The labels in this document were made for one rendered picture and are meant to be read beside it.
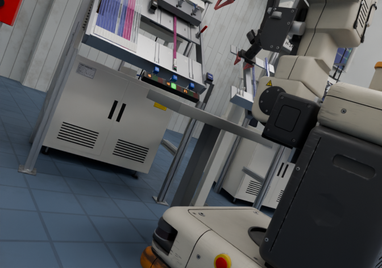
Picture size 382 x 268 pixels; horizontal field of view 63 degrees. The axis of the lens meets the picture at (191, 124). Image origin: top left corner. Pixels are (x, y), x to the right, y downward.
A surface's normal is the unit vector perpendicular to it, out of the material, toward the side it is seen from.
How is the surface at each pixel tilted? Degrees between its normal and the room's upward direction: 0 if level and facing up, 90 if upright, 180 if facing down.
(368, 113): 90
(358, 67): 90
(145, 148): 90
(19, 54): 90
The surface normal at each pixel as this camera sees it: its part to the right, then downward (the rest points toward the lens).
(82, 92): 0.40, 0.22
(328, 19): -0.61, -0.20
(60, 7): 0.58, 0.29
